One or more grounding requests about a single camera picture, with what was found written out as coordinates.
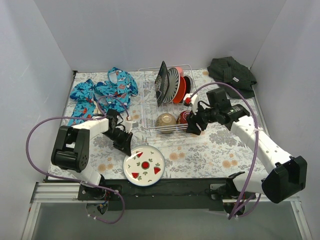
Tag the blue patterned cloth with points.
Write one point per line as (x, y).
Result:
(118, 88)

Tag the dark square plate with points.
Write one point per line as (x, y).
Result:
(161, 83)

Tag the black round plate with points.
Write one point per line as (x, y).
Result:
(189, 84)

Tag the watermelon pattern plate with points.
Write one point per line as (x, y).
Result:
(145, 166)

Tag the aluminium frame rail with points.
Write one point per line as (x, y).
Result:
(56, 214)

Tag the blue striped white plate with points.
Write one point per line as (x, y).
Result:
(174, 84)

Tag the red bowl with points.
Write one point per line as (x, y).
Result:
(181, 122)

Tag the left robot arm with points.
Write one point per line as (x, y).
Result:
(71, 151)

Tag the dark green shirt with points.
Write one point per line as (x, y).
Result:
(227, 70)

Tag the pink plastic cup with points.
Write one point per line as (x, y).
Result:
(180, 71)

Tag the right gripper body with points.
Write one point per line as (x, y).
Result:
(198, 120)

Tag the orange round plate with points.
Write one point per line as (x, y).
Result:
(181, 91)

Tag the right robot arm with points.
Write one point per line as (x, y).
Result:
(286, 174)

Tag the beige ceramic bowl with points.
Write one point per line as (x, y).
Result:
(165, 123)

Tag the white wire dish rack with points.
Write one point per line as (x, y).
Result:
(150, 110)

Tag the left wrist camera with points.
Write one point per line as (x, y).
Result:
(129, 125)

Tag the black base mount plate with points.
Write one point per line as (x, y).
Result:
(214, 194)

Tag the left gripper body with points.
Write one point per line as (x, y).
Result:
(121, 139)

